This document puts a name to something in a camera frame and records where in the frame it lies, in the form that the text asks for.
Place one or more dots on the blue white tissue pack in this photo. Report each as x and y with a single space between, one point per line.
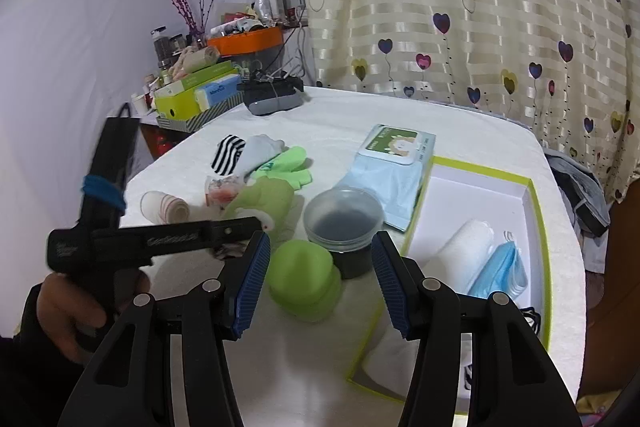
217 92

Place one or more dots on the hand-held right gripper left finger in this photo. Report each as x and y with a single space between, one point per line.
250 277

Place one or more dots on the grey pouch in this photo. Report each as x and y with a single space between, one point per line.
275 103

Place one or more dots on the person's left forearm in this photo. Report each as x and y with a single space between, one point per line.
30 382

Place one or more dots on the brown wooden wardrobe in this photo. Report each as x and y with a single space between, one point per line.
620 297

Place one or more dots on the dark jar with frosted lid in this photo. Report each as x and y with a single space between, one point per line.
342 217

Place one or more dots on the heart print curtain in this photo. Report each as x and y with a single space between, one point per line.
450 7

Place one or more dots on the white pink printed sock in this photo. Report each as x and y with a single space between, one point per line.
222 192

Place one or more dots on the grey-blue jacket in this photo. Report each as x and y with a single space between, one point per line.
580 192

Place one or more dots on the red-brown wooden cabinet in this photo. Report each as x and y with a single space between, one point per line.
160 147

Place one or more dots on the orange tray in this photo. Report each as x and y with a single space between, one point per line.
245 41

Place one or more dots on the pale blue wet wipes pack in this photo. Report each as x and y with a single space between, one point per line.
390 177

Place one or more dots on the green cream jar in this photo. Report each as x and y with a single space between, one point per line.
300 277

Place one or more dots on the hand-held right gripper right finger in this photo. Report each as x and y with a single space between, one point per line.
390 287

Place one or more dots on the green cardboard box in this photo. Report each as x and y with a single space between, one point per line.
175 99

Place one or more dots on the light grey-blue sock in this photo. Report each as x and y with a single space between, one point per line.
260 152

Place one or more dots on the green-edged white box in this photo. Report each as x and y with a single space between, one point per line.
480 197

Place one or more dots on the pink striped sock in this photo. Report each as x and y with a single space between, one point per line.
165 207

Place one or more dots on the white towel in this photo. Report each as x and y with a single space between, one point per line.
460 252

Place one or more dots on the colourful printed cloth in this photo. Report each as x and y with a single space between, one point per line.
600 412

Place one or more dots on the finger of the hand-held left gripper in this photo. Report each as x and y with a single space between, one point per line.
210 234

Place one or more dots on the glass jar with black lid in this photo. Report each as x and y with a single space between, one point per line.
160 47

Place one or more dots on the striped pattern box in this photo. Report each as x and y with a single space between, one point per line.
200 119

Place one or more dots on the beige rolled cloth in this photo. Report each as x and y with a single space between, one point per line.
197 59

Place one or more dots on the blue face mask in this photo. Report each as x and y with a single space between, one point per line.
500 267

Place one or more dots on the person's left hand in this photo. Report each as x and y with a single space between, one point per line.
57 307

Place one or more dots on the green glove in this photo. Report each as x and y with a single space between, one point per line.
290 167

